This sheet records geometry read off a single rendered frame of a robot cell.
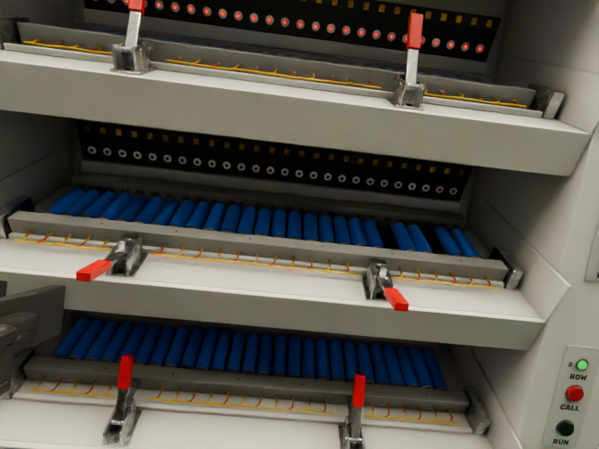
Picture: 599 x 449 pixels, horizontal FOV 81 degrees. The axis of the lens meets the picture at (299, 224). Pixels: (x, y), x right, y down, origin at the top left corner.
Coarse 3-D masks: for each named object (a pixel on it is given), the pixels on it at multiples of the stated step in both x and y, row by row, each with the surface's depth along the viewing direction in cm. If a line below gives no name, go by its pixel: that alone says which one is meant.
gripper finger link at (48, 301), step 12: (48, 288) 20; (60, 288) 21; (0, 300) 17; (12, 300) 17; (24, 300) 18; (36, 300) 19; (48, 300) 20; (60, 300) 21; (0, 312) 17; (12, 312) 17; (36, 312) 19; (48, 312) 20; (60, 312) 21; (48, 324) 20; (60, 324) 21; (48, 336) 20; (24, 348) 19
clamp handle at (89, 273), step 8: (120, 248) 35; (112, 256) 34; (120, 256) 34; (96, 264) 30; (104, 264) 31; (112, 264) 32; (80, 272) 28; (88, 272) 28; (96, 272) 29; (104, 272) 31; (80, 280) 28; (88, 280) 28
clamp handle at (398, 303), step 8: (384, 272) 36; (376, 280) 36; (384, 280) 36; (384, 288) 34; (392, 288) 33; (392, 296) 31; (400, 296) 31; (392, 304) 30; (400, 304) 30; (408, 304) 30
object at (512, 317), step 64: (0, 192) 39; (64, 192) 48; (320, 192) 50; (384, 192) 51; (0, 256) 36; (64, 256) 37; (512, 256) 43; (192, 320) 37; (256, 320) 37; (320, 320) 37; (384, 320) 37; (448, 320) 37; (512, 320) 37
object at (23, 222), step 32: (32, 224) 38; (64, 224) 38; (96, 224) 38; (128, 224) 39; (256, 256) 39; (288, 256) 40; (320, 256) 39; (352, 256) 39; (384, 256) 40; (416, 256) 40; (448, 256) 41
